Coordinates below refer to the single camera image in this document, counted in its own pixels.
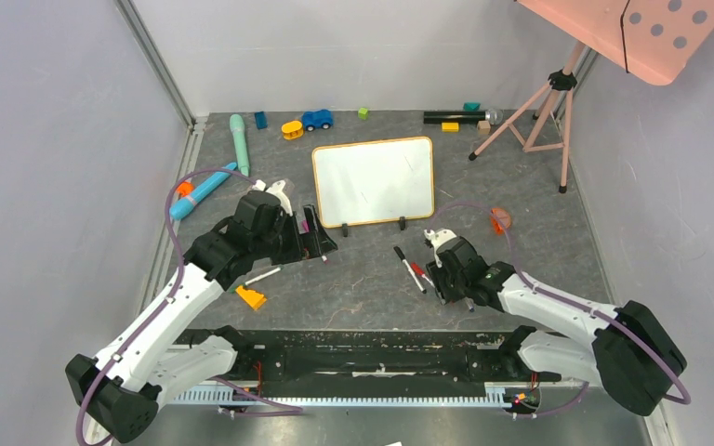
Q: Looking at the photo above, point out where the orange translucent toy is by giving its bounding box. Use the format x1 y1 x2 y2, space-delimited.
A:
490 207 512 235

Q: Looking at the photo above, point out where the blue capped whiteboard marker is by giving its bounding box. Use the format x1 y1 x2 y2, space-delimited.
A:
464 298 475 313

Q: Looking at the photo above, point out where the black cylinder tube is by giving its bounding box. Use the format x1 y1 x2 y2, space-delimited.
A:
423 111 489 125

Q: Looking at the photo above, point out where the clear plastic ball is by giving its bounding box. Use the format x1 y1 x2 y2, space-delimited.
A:
485 108 504 125

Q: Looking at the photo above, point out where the beige wooden cube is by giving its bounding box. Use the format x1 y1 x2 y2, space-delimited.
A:
476 120 493 136

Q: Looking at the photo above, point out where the light blue toy tube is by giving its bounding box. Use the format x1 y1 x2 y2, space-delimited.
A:
169 171 231 220

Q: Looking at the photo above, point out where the white whiteboard orange frame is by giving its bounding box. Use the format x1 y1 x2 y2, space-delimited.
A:
311 136 435 229

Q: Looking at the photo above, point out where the white comb cable duct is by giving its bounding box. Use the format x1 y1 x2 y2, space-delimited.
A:
170 383 511 409

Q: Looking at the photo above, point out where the yellow oval toy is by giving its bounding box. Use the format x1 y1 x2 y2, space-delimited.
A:
281 120 305 140

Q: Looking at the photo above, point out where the yellow rectangular block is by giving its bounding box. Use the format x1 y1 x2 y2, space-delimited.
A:
441 122 460 133

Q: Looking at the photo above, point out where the dark blue block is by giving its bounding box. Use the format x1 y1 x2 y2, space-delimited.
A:
254 111 269 130

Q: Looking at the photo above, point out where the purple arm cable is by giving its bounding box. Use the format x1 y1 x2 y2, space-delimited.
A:
74 168 304 446
430 201 692 421

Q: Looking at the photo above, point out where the mint green toy tube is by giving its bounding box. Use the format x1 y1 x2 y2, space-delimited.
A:
229 114 250 177

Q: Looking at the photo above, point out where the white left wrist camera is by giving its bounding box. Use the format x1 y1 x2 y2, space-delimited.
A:
250 178 295 216

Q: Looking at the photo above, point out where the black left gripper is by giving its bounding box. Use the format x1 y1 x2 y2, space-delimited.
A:
252 203 337 266

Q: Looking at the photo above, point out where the orange toy piece left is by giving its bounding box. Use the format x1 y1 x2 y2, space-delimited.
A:
176 181 194 198

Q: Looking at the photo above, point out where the orange wedge block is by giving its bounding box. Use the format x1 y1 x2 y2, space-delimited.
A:
235 286 267 310

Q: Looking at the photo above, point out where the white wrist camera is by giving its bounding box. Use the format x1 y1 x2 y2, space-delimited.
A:
250 178 295 216
423 229 457 252

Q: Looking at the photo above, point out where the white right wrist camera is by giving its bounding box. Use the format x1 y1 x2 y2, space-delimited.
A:
423 229 457 252

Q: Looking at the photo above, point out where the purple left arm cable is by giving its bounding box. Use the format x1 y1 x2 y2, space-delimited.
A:
74 168 304 446

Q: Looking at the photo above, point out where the pink tripod stand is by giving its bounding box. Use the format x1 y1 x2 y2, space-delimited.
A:
468 41 586 194

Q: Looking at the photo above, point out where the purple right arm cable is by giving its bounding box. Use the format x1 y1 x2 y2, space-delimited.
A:
430 201 692 421

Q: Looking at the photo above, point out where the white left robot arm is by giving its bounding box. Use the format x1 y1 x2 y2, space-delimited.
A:
65 190 337 443

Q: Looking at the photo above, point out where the black capped whiteboard marker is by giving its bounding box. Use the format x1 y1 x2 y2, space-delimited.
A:
393 245 427 294

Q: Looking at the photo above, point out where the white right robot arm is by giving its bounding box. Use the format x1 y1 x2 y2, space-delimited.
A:
424 229 687 416

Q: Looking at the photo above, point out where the green capped whiteboard marker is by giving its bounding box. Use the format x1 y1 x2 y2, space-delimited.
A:
230 266 283 292

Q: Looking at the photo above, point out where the teal block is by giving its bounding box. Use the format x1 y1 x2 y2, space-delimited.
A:
463 102 481 112

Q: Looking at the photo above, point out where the blue toy car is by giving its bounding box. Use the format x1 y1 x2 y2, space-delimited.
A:
301 109 334 132

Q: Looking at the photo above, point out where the pink perforated board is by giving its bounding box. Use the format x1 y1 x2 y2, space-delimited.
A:
521 0 714 86

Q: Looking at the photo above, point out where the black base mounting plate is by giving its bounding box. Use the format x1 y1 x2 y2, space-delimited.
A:
175 326 562 399

